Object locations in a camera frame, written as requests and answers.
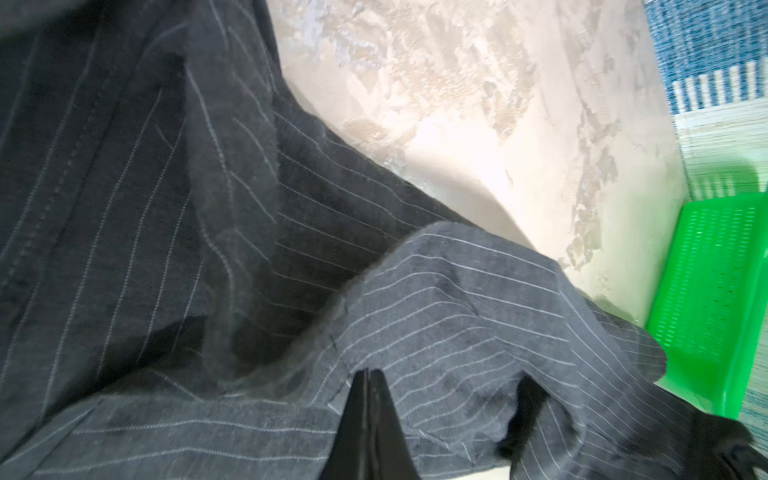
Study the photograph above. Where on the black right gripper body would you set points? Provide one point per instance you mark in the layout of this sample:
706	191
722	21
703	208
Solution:
741	461

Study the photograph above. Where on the dark pinstriped long sleeve shirt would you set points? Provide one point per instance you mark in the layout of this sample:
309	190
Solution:
193	269

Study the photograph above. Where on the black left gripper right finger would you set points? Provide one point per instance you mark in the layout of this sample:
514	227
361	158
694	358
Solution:
388	454

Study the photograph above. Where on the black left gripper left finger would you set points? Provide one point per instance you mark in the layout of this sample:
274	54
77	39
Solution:
348	459

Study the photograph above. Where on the green plastic basket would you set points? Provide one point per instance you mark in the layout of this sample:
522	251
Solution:
709	309

